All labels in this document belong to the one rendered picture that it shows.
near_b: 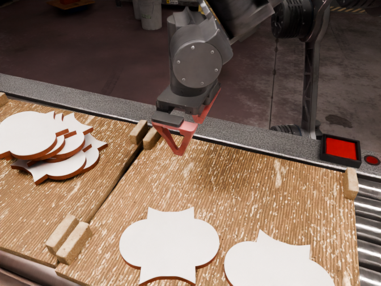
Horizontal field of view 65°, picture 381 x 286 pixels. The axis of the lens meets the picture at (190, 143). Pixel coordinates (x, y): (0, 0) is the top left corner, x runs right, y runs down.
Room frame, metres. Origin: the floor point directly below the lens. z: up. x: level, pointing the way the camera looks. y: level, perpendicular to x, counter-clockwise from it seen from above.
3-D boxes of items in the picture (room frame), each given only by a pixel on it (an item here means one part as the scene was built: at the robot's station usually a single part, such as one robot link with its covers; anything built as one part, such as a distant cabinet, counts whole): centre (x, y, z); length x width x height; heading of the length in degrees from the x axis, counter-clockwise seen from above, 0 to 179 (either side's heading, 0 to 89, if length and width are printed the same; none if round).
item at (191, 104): (0.42, 0.00, 1.13); 0.10 x 0.07 x 0.07; 159
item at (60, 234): (0.26, 0.19, 0.95); 0.06 x 0.02 x 0.03; 162
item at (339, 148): (0.49, -0.32, 0.92); 0.06 x 0.06 x 0.01; 70
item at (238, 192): (0.31, -0.06, 0.93); 0.41 x 0.35 x 0.02; 70
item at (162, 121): (0.38, 0.01, 1.06); 0.07 x 0.07 x 0.09; 69
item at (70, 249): (0.25, 0.17, 0.95); 0.06 x 0.02 x 0.03; 160
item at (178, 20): (0.41, 0.00, 1.20); 0.07 x 0.06 x 0.07; 6
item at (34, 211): (0.45, 0.34, 0.93); 0.41 x 0.35 x 0.02; 72
